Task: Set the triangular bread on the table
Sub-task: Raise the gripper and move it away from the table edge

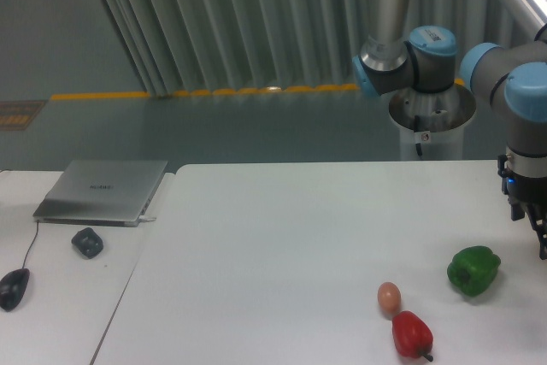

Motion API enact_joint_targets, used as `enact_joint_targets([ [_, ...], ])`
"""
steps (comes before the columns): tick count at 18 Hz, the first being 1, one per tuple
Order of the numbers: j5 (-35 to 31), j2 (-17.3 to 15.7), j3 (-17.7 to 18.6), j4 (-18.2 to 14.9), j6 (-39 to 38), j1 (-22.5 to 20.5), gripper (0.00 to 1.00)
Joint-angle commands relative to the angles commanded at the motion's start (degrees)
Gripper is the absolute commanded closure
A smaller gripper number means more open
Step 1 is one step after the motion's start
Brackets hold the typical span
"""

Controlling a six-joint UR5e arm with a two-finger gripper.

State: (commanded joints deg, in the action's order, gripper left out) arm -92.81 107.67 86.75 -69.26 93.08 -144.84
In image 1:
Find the red bell pepper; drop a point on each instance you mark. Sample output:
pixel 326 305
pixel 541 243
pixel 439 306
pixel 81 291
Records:
pixel 412 337

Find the green bell pepper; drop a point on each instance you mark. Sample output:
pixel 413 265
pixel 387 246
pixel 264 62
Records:
pixel 473 269

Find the silver closed laptop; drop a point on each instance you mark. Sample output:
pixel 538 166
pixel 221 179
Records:
pixel 102 193

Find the white usb dongle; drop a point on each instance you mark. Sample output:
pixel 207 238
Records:
pixel 147 218

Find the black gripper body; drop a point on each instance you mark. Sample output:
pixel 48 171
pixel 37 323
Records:
pixel 524 183

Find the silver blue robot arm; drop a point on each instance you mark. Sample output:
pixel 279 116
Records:
pixel 432 92

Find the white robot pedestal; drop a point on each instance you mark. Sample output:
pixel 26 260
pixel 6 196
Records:
pixel 431 126

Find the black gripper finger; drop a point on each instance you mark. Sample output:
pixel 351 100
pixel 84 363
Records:
pixel 539 227

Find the black computer mouse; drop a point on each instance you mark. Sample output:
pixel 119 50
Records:
pixel 13 288

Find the brown egg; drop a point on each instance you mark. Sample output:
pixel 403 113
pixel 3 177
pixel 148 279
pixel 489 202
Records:
pixel 389 297

